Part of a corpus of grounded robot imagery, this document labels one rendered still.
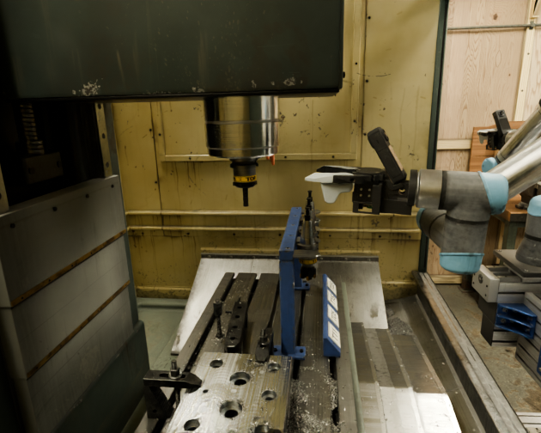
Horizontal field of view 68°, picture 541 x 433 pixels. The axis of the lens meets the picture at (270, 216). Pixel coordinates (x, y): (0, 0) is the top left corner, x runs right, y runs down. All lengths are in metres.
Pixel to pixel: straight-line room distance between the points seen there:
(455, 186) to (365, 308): 1.12
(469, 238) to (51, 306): 0.89
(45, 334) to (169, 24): 0.70
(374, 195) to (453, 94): 2.86
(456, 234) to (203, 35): 0.58
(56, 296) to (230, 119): 0.57
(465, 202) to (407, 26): 1.23
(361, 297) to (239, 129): 1.23
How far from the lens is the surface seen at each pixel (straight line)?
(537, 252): 1.66
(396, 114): 1.90
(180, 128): 1.98
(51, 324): 1.05
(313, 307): 1.47
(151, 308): 2.23
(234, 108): 0.80
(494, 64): 3.73
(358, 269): 1.98
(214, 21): 0.77
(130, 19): 0.83
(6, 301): 0.93
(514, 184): 0.97
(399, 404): 1.33
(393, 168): 0.80
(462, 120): 3.65
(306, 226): 1.10
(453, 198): 0.80
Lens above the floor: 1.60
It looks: 16 degrees down
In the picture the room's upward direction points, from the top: 2 degrees counter-clockwise
